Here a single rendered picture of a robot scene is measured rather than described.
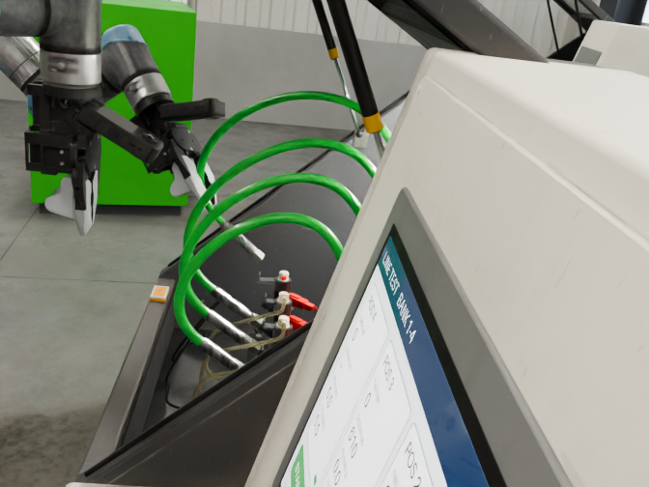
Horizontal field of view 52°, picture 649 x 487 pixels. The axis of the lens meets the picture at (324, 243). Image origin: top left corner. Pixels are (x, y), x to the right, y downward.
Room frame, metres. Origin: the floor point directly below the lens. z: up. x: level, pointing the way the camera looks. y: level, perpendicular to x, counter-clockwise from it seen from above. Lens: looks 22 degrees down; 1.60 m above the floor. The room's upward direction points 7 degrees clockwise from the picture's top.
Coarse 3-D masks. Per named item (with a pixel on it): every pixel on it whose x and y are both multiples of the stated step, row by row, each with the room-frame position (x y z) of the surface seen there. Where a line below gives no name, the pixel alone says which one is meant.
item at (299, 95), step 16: (272, 96) 1.10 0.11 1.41; (288, 96) 1.09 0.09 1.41; (304, 96) 1.09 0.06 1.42; (320, 96) 1.08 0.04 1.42; (336, 96) 1.08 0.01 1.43; (240, 112) 1.11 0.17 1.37; (224, 128) 1.11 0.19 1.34; (384, 128) 1.06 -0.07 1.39; (208, 144) 1.11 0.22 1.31; (208, 208) 1.11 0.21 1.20
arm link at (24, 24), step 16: (0, 0) 0.78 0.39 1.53; (16, 0) 0.79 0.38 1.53; (32, 0) 0.81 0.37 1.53; (48, 0) 0.82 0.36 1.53; (0, 16) 0.78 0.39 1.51; (16, 16) 0.79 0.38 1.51; (32, 16) 0.81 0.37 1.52; (48, 16) 0.82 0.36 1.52; (0, 32) 0.79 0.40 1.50; (16, 32) 0.81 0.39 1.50; (32, 32) 0.82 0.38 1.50
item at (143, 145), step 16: (80, 112) 0.87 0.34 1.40; (96, 112) 0.87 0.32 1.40; (112, 112) 0.90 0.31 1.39; (96, 128) 0.87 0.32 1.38; (112, 128) 0.87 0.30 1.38; (128, 128) 0.89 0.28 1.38; (128, 144) 0.87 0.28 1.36; (144, 144) 0.87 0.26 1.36; (160, 144) 0.90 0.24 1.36; (144, 160) 0.87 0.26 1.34
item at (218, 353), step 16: (240, 224) 0.79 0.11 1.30; (256, 224) 0.78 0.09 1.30; (304, 224) 0.79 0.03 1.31; (320, 224) 0.79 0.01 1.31; (224, 240) 0.78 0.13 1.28; (336, 240) 0.80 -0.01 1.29; (208, 256) 0.78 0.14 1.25; (336, 256) 0.80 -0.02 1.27; (192, 272) 0.78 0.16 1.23; (176, 288) 0.78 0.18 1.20; (176, 304) 0.77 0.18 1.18; (192, 336) 0.78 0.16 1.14; (208, 352) 0.78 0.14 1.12; (224, 352) 0.79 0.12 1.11
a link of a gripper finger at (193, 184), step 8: (184, 160) 1.11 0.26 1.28; (176, 168) 1.12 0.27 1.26; (192, 168) 1.12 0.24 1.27; (176, 176) 1.12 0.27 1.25; (192, 176) 1.10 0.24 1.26; (176, 184) 1.11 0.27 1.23; (184, 184) 1.11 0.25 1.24; (192, 184) 1.09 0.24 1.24; (200, 184) 1.10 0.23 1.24; (176, 192) 1.11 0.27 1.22; (184, 192) 1.10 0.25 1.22; (200, 192) 1.09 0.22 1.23
